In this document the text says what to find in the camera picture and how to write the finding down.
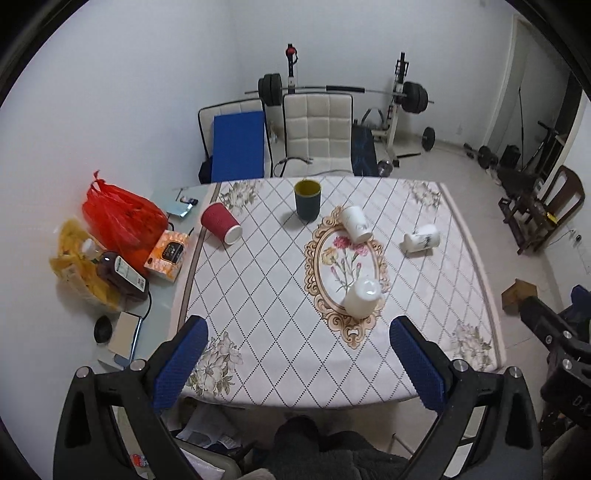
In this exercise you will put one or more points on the red plastic bag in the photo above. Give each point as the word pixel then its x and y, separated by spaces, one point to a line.
pixel 122 221

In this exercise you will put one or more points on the white barbell rack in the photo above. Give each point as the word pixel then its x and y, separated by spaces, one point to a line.
pixel 392 115

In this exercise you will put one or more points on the white padded chair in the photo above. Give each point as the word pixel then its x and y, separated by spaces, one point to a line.
pixel 317 135

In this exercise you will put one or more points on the dark wooden chair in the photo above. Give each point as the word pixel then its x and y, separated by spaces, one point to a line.
pixel 533 219

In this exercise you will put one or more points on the red ribbed paper cup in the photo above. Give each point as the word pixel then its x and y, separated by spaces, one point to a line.
pixel 218 220

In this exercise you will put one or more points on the plain white cup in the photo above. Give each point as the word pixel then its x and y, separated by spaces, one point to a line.
pixel 363 297

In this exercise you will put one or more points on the black computer mouse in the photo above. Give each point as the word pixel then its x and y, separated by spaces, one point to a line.
pixel 102 330

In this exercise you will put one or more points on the patterned floral tablecloth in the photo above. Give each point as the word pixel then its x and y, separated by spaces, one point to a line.
pixel 278 334

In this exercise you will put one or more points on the white floral mug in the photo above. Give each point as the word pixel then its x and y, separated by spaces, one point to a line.
pixel 355 222
pixel 423 238

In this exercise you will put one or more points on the barbell with weight plates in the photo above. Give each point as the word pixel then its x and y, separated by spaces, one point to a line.
pixel 270 90

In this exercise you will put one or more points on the small cardboard box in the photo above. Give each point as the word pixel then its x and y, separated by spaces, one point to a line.
pixel 513 296

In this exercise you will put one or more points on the orange tissue box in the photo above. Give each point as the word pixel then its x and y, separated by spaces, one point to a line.
pixel 166 258

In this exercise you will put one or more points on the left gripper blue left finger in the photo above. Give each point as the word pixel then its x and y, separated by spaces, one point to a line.
pixel 89 444

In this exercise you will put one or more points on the white floral mug right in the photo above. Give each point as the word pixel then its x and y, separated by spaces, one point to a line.
pixel 423 238

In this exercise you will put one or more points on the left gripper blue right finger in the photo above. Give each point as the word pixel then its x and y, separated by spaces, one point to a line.
pixel 491 413

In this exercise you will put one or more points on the dark green yellow-lined cup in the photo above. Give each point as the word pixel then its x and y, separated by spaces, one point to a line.
pixel 307 194

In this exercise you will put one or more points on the white power bank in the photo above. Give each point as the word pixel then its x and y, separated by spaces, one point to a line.
pixel 123 334

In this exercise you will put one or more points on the yellow snack bag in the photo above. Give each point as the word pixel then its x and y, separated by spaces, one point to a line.
pixel 71 266

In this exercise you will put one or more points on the teal notebook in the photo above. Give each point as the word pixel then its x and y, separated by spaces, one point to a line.
pixel 181 207

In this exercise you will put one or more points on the white floral mug centre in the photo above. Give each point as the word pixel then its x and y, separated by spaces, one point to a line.
pixel 355 222

